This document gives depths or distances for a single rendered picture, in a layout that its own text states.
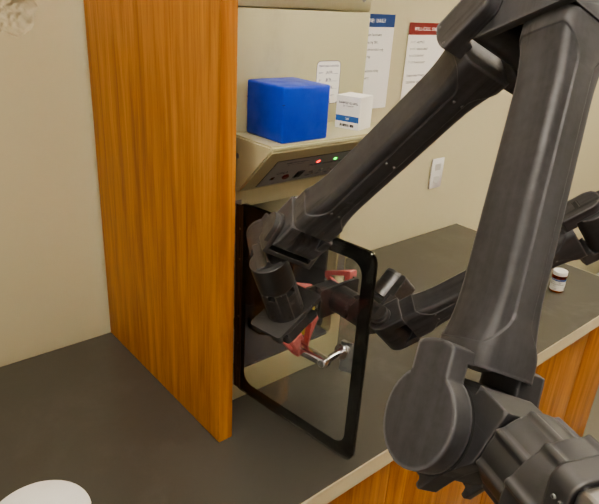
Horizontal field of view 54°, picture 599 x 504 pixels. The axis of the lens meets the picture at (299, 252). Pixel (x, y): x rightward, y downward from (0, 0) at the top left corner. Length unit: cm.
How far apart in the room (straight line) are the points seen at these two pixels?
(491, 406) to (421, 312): 62
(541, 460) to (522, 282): 14
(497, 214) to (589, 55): 15
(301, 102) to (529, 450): 70
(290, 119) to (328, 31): 24
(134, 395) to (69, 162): 52
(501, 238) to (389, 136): 24
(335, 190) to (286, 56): 41
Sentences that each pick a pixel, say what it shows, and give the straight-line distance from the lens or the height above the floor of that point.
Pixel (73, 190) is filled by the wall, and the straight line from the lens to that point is 141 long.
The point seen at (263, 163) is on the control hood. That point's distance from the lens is 97.
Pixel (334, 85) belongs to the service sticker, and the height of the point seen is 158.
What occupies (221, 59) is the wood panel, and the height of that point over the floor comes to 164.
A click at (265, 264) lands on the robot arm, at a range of 83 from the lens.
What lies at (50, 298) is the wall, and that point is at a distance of 148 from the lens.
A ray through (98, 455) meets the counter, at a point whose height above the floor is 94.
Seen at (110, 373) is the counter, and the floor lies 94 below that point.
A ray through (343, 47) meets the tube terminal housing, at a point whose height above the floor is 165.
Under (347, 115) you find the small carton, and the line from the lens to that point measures 111.
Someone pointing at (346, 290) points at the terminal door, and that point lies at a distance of 93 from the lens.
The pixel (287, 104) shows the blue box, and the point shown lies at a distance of 96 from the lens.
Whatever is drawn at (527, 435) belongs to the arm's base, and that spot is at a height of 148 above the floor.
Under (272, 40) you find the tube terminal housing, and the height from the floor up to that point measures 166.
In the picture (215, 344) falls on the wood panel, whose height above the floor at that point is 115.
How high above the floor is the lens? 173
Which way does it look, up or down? 24 degrees down
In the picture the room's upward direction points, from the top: 4 degrees clockwise
